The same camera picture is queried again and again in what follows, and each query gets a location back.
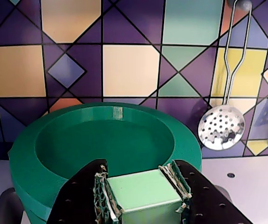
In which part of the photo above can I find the grey wall hook knob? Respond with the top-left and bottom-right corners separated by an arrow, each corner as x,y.
227,0 -> 252,11

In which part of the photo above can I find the metal skimmer spoon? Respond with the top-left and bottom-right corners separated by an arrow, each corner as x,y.
198,0 -> 253,151

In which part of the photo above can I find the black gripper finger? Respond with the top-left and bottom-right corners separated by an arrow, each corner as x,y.
46,158 -> 125,224
158,159 -> 253,224

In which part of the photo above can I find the light green cube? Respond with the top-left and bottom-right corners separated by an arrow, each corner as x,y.
106,168 -> 182,224

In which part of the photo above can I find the green round recipient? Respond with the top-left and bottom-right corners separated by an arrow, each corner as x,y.
7,102 -> 203,224

